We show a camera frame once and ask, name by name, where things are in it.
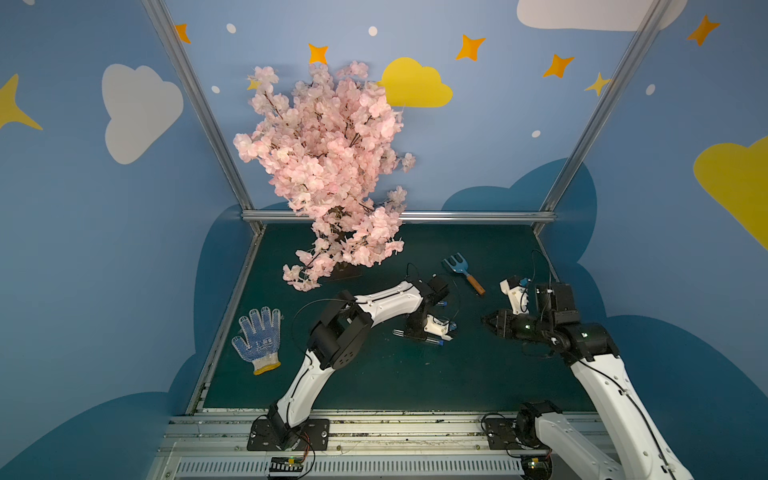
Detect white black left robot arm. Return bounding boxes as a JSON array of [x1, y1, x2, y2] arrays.
[[266, 276, 456, 450]]

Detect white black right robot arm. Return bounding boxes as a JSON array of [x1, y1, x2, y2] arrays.
[[483, 276, 692, 479]]

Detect blue toy garden fork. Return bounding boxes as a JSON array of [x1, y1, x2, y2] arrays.
[[443, 253, 486, 296]]

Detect right controller board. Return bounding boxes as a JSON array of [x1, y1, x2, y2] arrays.
[[520, 456, 552, 480]]

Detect controller board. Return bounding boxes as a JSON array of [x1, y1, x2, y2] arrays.
[[520, 456, 552, 480], [267, 456, 305, 477]]

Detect blue dotted work glove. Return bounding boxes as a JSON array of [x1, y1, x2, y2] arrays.
[[231, 306, 283, 376]]

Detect pink cherry blossom tree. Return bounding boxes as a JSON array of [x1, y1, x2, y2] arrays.
[[233, 61, 415, 292]]

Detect left controller board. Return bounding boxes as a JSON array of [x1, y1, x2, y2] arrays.
[[267, 456, 305, 477]]

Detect dark tree base plate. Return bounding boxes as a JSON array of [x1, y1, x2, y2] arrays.
[[320, 262, 363, 283]]

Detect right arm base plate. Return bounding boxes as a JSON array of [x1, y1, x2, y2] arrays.
[[480, 415, 551, 452]]

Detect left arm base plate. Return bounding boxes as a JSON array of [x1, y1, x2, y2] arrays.
[[246, 417, 330, 451]]

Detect aluminium frame rail back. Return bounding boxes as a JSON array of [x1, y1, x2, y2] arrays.
[[242, 209, 556, 226]]

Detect aluminium front rail base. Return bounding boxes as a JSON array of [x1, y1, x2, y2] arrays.
[[148, 409, 617, 479]]

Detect aluminium frame post right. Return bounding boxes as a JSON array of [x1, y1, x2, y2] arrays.
[[540, 0, 672, 215]]

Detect aluminium frame post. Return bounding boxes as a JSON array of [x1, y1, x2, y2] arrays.
[[540, 0, 672, 215], [142, 0, 253, 210]]

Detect aluminium frame post left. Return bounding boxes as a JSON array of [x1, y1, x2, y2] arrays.
[[142, 0, 253, 210]]

